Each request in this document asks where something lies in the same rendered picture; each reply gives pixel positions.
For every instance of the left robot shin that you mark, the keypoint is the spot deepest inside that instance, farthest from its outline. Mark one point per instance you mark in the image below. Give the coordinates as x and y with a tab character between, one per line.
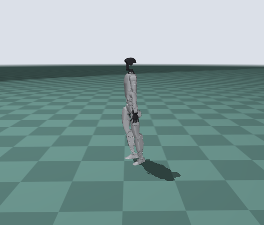
139	146

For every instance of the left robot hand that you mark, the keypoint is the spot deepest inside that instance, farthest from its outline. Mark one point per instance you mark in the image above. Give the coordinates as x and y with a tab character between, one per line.
135	117

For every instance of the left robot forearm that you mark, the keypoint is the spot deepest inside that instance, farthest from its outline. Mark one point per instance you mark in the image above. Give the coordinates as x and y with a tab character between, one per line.
134	102

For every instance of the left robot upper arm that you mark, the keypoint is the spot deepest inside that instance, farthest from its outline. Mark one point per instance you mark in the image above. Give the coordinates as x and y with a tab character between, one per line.
133	79

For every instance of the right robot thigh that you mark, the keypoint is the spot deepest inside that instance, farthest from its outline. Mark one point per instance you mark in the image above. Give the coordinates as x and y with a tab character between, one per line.
126	122

